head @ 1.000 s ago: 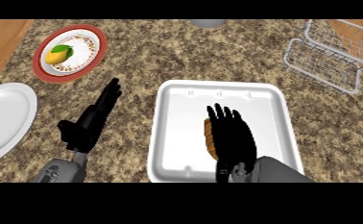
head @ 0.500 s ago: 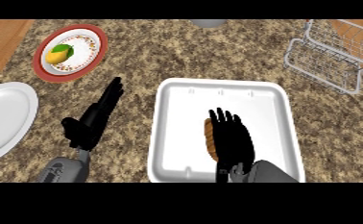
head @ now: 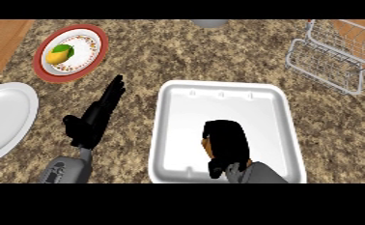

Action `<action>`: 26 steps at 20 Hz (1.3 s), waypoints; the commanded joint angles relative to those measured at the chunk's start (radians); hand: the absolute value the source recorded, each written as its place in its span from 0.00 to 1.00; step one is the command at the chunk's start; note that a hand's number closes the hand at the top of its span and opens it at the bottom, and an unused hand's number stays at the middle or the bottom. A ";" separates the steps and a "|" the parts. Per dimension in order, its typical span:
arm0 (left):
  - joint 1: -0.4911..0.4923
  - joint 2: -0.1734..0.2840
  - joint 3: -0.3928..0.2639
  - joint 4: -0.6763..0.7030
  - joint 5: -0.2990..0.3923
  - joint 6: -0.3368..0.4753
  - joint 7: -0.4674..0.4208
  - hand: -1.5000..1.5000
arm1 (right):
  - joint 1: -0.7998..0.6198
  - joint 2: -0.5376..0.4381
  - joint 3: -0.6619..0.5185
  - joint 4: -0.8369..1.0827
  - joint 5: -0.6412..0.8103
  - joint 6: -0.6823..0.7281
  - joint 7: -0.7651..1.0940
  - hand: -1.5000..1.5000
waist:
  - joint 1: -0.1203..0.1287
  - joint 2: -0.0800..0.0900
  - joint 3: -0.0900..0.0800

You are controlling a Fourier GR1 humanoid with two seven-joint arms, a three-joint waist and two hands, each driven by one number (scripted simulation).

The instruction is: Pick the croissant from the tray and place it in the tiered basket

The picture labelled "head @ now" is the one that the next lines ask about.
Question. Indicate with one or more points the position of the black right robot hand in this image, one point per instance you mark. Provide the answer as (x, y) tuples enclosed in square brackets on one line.
[(227, 142)]

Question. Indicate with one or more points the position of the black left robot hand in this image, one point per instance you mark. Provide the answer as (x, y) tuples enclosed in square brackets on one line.
[(97, 114)]

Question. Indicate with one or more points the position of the brown croissant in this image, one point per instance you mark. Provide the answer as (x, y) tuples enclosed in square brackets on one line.
[(205, 146)]

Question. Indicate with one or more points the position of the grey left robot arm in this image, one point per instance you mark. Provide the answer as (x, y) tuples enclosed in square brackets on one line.
[(66, 169)]

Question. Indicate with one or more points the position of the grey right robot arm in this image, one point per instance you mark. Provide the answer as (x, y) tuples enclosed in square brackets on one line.
[(255, 172)]

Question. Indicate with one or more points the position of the white rectangular tray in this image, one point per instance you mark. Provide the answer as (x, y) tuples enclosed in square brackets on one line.
[(189, 129)]

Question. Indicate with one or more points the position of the plain white plate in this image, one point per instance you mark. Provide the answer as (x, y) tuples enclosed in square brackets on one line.
[(13, 116)]

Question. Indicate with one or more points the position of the red-rimmed patterned plate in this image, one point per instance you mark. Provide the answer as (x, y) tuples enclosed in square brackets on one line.
[(82, 51)]

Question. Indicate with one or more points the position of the yellow lemon with green leaf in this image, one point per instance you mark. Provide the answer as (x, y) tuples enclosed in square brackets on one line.
[(59, 55)]

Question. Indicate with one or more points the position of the grey round object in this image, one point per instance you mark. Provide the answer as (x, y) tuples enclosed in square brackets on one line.
[(208, 23)]

